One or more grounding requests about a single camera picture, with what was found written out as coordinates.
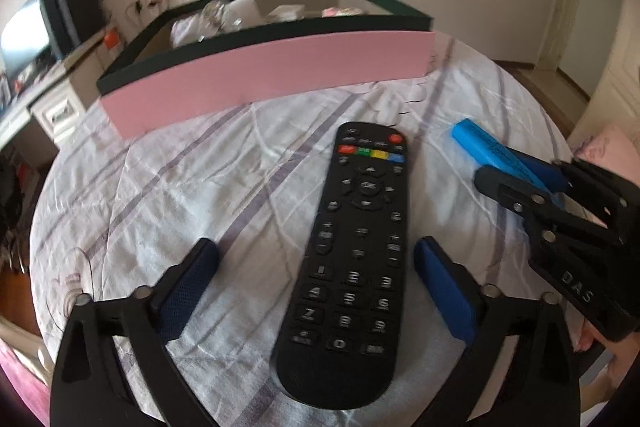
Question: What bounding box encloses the blue highlighter marker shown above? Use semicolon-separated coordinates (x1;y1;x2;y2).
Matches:
451;119;537;184

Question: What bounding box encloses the black remote control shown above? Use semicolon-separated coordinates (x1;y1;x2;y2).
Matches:
270;121;409;410

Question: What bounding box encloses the pink white brick toy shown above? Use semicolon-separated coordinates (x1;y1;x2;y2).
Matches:
321;6;366;17

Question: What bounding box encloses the clear glass knob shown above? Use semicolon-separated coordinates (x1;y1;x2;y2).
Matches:
200;0;243;39

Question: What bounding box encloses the person's right hand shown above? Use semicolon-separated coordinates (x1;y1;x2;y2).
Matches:
574;323;640;413

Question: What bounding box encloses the pink bedding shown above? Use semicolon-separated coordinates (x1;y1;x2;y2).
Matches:
575;124;640;185

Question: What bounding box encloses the striped white tablecloth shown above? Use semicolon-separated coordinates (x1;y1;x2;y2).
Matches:
29;35;572;426

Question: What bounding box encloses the white interior door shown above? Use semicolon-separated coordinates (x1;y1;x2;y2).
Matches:
536;0;580;70

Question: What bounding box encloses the white desk with drawers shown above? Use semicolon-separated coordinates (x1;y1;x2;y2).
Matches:
1;24;122;147

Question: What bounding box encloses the pink and green tray box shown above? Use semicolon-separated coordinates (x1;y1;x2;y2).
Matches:
96;0;435;139

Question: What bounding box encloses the black computer monitor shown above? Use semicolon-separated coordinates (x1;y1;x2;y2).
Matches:
1;0;50;79

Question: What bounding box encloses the orange cap bottle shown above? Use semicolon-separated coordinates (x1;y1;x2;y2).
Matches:
103;27;122;53

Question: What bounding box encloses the black computer tower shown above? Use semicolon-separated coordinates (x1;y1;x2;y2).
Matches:
40;0;106;60

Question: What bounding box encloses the white wall power outlet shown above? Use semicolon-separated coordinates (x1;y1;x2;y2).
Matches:
131;0;171;14

